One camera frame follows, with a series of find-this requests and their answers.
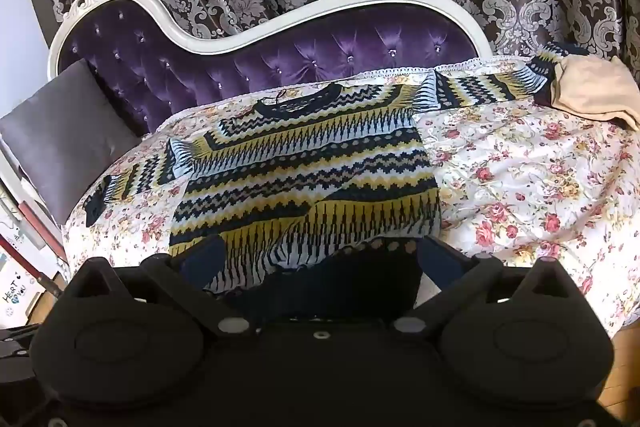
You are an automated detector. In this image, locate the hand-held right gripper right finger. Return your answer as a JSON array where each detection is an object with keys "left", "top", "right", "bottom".
[{"left": 387, "top": 236, "right": 585, "bottom": 341}]

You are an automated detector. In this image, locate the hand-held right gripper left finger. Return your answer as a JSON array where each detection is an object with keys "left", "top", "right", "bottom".
[{"left": 64, "top": 234, "right": 258, "bottom": 341}]

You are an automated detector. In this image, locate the yellow navy patterned knit sweater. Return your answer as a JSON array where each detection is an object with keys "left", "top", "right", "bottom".
[{"left": 82, "top": 41, "right": 592, "bottom": 304}]

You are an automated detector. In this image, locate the floral quilted bedspread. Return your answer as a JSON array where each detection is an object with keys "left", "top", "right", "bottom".
[{"left": 61, "top": 53, "right": 640, "bottom": 339}]

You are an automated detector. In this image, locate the grey satin pillow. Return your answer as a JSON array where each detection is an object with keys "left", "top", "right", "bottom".
[{"left": 0, "top": 58, "right": 144, "bottom": 228}]

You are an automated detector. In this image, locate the white printed box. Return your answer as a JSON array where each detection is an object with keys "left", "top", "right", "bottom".
[{"left": 0, "top": 252, "right": 43, "bottom": 330}]

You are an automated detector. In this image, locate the purple tufted headboard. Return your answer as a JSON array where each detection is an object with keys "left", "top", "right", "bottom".
[{"left": 46, "top": 0, "right": 495, "bottom": 138}]

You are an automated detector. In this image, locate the beige cloth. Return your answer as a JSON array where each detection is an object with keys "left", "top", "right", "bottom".
[{"left": 546, "top": 54, "right": 640, "bottom": 132}]

